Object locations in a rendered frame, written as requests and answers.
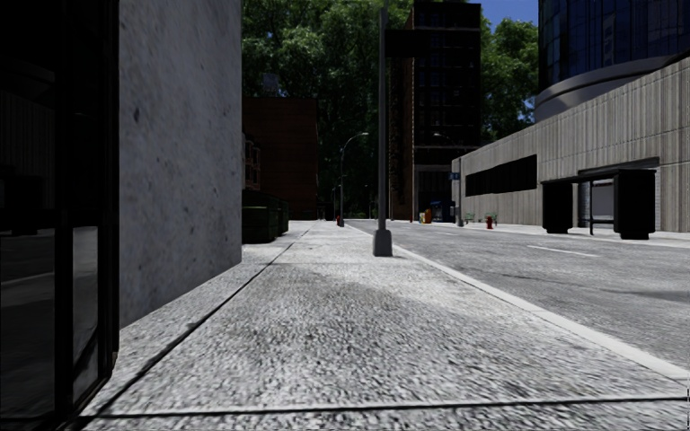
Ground dark brick tower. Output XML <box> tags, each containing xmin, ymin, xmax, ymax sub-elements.
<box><xmin>387</xmin><ymin>0</ymin><xmax>482</xmax><ymax>222</ymax></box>

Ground trees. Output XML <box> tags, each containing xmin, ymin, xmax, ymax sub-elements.
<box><xmin>241</xmin><ymin>0</ymin><xmax>540</xmax><ymax>219</ymax></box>

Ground ribbed pale concrete building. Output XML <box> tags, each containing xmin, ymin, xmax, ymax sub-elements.
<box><xmin>451</xmin><ymin>57</ymin><xmax>690</xmax><ymax>233</ymax></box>

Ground glass tower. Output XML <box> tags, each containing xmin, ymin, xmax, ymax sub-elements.
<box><xmin>535</xmin><ymin>0</ymin><xmax>690</xmax><ymax>124</ymax></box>

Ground blue booth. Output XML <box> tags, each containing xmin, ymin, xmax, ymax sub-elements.
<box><xmin>429</xmin><ymin>200</ymin><xmax>456</xmax><ymax>224</ymax></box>

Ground sign on a post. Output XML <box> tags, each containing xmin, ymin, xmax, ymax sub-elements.
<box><xmin>372</xmin><ymin>0</ymin><xmax>482</xmax><ymax>258</ymax></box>
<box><xmin>448</xmin><ymin>157</ymin><xmax>465</xmax><ymax>227</ymax></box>

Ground dark bin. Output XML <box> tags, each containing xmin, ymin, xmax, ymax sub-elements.
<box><xmin>242</xmin><ymin>189</ymin><xmax>290</xmax><ymax>244</ymax></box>

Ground red brick building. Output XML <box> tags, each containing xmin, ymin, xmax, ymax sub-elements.
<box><xmin>242</xmin><ymin>97</ymin><xmax>319</xmax><ymax>221</ymax></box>

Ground black bus shelter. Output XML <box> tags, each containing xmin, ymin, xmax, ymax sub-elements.
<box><xmin>540</xmin><ymin>168</ymin><xmax>659</xmax><ymax>241</ymax></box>

